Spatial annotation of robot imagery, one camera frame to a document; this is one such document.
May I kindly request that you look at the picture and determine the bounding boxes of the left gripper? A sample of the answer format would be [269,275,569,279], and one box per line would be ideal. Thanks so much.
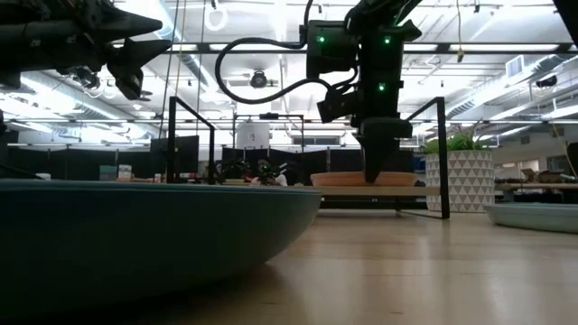
[38,0,173,101]

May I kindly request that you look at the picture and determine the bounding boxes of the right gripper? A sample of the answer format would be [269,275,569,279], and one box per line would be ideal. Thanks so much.
[359,79,414,184]

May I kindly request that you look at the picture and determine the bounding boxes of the warm grey plate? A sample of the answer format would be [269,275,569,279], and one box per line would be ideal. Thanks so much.
[310,171,420,188]

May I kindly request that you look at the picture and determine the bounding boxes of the light blue plate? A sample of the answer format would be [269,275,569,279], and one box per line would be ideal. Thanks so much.
[483,201,578,235]

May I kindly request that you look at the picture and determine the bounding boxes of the dark teal plate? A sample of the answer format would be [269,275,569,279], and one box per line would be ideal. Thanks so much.
[0,178,322,317]

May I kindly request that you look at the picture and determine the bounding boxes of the black metal dish rack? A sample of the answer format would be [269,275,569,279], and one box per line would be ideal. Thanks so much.
[165,96,452,221]

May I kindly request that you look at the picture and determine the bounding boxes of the black room divider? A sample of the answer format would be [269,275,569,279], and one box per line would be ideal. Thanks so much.
[220,147,365,186]
[6,145,153,181]

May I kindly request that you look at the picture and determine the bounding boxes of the succulent in white patterned pot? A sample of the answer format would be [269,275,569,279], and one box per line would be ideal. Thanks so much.
[418,121,497,214]

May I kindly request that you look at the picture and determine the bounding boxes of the black monitor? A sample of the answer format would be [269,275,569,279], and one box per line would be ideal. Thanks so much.
[150,135,200,181]

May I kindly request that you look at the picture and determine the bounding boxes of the round black ceiling fixture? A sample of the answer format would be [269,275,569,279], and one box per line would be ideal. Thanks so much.
[249,70,269,89]

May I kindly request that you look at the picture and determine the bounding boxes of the background wooden table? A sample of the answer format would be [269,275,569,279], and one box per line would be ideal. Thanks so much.
[494,181,578,204]

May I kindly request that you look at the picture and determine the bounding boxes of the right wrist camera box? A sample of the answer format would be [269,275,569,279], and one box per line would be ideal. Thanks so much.
[316,87,360,125]

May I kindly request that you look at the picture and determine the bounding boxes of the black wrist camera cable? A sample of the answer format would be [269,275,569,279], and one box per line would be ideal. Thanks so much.
[214,0,362,106]

